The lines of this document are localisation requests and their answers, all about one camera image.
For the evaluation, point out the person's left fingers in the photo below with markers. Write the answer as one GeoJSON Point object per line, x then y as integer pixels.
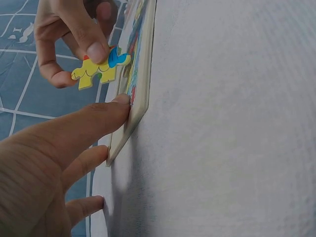
{"type": "Point", "coordinates": [85, 163]}

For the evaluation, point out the person's right fingers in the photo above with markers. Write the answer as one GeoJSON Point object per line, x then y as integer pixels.
{"type": "Point", "coordinates": [106, 14]}

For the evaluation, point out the person's right hand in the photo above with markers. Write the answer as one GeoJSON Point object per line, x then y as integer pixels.
{"type": "Point", "coordinates": [61, 17]}

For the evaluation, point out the yellow and blue puzzle piece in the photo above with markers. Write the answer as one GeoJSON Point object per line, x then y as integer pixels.
{"type": "Point", "coordinates": [86, 79]}

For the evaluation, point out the person's left thumb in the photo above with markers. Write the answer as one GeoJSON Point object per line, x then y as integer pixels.
{"type": "Point", "coordinates": [98, 118]}

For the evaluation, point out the person's right thumb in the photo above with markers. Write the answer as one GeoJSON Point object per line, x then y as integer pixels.
{"type": "Point", "coordinates": [87, 37]}

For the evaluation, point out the colourful puzzle board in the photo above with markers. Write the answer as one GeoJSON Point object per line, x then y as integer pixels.
{"type": "Point", "coordinates": [143, 86]}

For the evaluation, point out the person's left hand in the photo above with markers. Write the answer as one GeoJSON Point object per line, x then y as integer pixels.
{"type": "Point", "coordinates": [32, 168]}

